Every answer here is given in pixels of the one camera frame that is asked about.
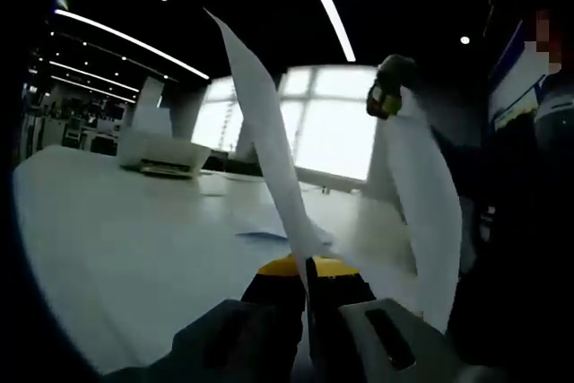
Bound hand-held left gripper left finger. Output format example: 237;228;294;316
102;255;310;383

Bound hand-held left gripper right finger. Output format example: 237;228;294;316
307;256;490;383

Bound white printing papers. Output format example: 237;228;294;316
196;170;418;294

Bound white cloth sheet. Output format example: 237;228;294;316
383;84;463;337

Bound long ceiling light strip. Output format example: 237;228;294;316
293;0;358;64

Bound white grey chest device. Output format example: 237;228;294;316
533;72;574;155

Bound operator in black clothes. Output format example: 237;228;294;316
430;126;574;366

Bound white printer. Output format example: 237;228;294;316
117;126;212;178

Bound blue white wall poster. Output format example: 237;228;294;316
486;19;546;133

